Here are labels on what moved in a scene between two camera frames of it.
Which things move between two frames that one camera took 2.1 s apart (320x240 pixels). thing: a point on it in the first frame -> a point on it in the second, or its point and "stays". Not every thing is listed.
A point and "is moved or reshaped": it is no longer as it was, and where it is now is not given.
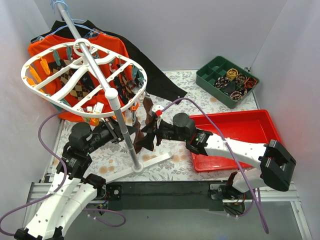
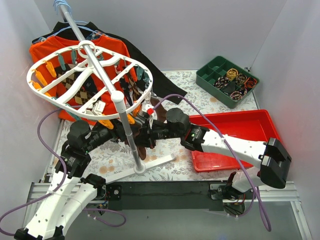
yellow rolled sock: [232, 73] stays
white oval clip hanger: [86, 80] stays
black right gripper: [157, 132] stays
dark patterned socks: [122, 82] -> [135, 90]
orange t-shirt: [85, 79] stays
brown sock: [148, 103] is moved or reshaped
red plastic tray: [255, 126] stays
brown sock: [139, 135] is moved or reshaped
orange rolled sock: [250, 82] stays
